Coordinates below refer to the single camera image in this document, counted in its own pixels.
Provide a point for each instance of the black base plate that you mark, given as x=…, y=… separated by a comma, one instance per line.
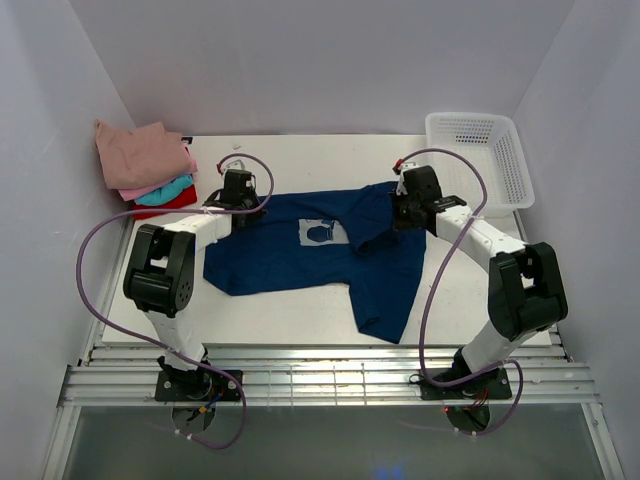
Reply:
x=197, y=386
x=493, y=385

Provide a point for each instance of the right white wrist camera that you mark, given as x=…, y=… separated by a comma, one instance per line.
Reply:
x=407, y=171

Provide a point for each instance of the white plastic basket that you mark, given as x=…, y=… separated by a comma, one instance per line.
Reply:
x=491, y=144

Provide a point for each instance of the beige folded t shirt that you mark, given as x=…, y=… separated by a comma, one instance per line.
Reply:
x=141, y=157

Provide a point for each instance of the red folded t shirt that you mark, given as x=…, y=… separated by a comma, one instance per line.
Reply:
x=186, y=198

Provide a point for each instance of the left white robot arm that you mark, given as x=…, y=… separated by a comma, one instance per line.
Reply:
x=160, y=275

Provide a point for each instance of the teal folded t shirt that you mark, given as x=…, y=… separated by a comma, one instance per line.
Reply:
x=166, y=193

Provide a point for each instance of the blue printed t shirt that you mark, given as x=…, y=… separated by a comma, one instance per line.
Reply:
x=319, y=238

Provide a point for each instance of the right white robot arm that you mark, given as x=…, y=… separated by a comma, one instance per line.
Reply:
x=525, y=289

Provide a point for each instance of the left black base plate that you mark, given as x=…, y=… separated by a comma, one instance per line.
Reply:
x=197, y=386

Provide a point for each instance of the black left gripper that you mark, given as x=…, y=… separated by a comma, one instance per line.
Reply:
x=255, y=217

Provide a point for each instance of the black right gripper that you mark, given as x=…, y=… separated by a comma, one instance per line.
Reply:
x=399, y=223

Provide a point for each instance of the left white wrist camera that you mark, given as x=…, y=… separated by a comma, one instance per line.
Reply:
x=231, y=164

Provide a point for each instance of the pink folded t shirt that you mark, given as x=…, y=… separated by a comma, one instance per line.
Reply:
x=132, y=194

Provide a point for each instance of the aluminium rail frame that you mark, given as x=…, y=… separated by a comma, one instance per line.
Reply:
x=323, y=376

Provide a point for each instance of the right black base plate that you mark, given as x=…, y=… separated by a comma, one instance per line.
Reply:
x=493, y=385

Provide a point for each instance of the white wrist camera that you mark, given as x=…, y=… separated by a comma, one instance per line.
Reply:
x=407, y=171
x=231, y=164

